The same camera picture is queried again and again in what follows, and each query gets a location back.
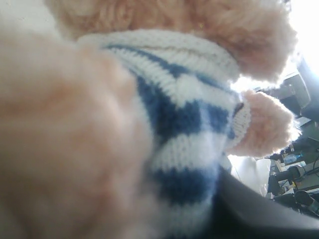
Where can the beige teddy bear striped sweater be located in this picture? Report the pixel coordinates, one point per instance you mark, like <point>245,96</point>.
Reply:
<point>117,130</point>

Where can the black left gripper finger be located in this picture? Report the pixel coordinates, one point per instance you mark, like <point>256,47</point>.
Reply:
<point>241,213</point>

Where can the background lab equipment clutter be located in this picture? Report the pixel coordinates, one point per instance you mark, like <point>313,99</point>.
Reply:
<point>294,178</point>

